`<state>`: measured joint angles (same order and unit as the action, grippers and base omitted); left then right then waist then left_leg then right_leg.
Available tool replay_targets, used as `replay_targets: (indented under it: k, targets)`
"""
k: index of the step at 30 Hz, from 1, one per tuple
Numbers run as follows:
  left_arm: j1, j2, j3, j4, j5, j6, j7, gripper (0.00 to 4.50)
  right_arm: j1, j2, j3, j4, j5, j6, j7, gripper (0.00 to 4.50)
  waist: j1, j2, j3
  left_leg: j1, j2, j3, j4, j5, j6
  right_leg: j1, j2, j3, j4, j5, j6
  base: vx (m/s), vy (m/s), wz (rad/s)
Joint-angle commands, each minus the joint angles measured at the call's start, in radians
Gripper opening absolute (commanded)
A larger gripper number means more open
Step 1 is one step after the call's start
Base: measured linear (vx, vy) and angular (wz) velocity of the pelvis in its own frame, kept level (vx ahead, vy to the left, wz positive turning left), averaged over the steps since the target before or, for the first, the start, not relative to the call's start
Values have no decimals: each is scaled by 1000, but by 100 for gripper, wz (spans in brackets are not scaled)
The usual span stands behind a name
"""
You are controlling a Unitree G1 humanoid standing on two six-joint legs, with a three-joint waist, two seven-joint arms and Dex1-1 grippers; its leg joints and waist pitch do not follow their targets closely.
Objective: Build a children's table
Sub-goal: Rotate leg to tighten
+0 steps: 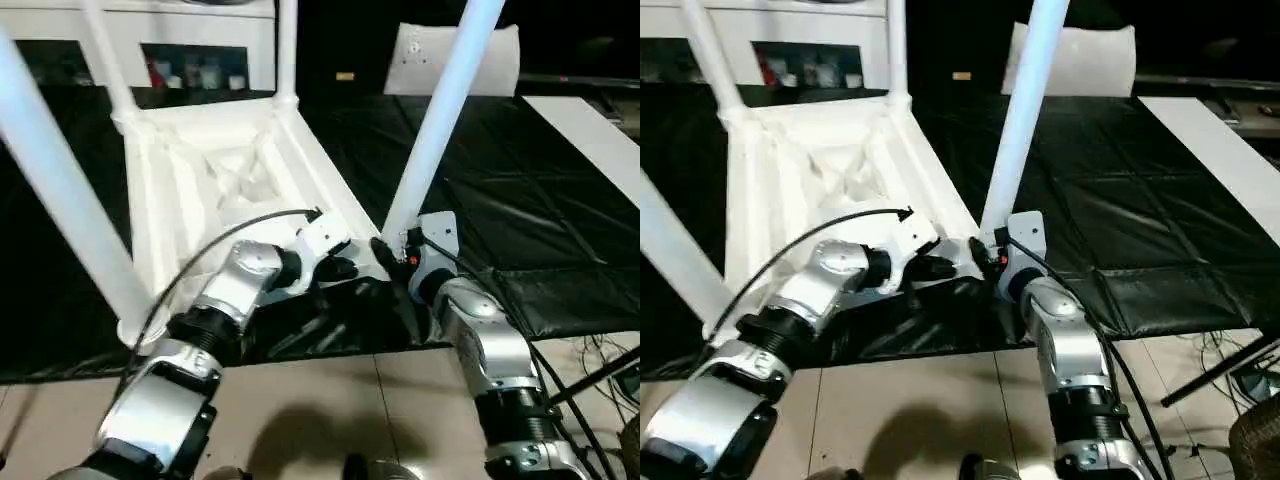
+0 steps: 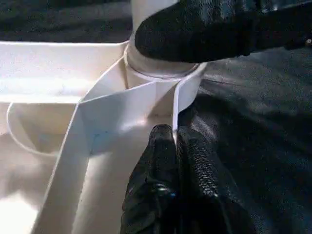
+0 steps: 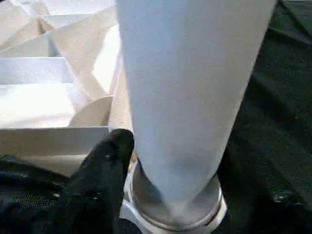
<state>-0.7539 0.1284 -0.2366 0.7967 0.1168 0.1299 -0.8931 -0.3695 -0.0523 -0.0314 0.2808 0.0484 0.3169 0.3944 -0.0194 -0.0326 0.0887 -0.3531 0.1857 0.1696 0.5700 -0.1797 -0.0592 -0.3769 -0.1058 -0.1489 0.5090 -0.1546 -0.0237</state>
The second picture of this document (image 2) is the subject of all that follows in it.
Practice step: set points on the black work mat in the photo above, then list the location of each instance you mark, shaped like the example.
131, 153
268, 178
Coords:
263, 146

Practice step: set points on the white plastic table leg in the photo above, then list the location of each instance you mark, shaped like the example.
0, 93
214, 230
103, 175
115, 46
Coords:
146, 9

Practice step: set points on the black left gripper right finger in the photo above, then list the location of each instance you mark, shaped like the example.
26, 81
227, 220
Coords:
207, 200

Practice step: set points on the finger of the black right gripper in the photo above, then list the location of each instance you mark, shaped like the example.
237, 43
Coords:
219, 29

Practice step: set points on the white plastic table top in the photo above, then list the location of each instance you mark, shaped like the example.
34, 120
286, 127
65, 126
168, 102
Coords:
48, 122

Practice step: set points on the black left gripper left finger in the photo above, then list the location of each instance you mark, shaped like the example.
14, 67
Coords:
152, 195

